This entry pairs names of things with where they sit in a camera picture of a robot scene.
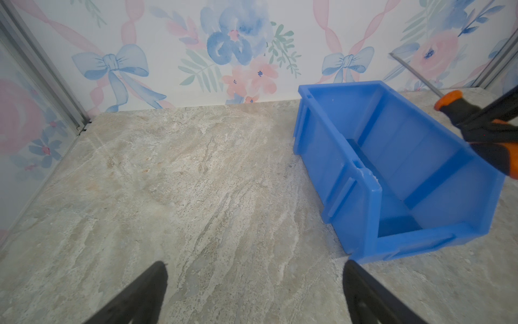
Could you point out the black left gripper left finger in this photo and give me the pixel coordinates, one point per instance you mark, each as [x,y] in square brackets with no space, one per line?
[140,302]

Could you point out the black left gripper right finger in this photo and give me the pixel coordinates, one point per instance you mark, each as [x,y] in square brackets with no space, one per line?
[368,301]

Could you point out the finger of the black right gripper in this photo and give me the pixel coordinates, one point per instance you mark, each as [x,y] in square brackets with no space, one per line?
[492,124]

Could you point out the blue plastic storage bin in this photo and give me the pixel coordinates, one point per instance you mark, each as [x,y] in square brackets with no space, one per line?
[393,181]

